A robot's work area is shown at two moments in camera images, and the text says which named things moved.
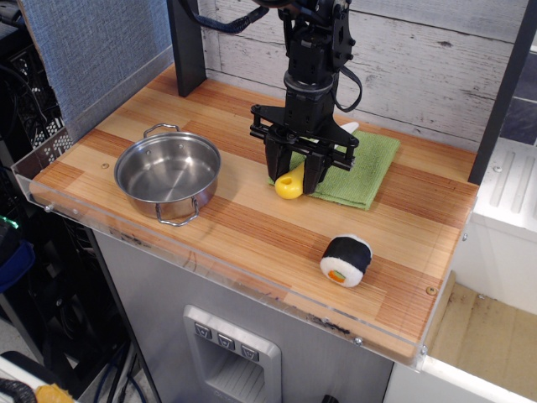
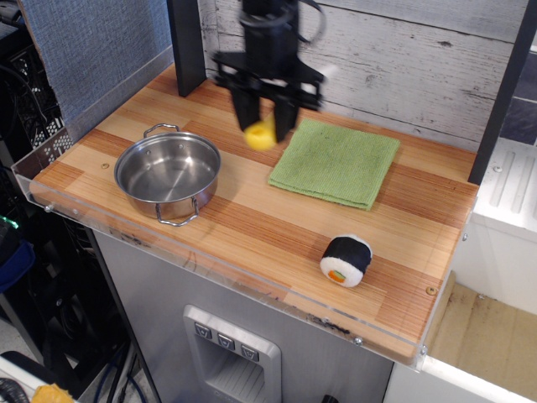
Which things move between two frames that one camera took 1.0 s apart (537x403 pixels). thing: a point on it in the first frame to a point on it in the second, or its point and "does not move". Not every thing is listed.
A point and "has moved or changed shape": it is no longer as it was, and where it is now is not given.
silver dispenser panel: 228,363 does not move
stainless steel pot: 166,173 does not move
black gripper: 307,120 to 270,68
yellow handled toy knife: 290,185 has moved or changed shape
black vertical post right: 522,49 does not move
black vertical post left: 188,46 does not move
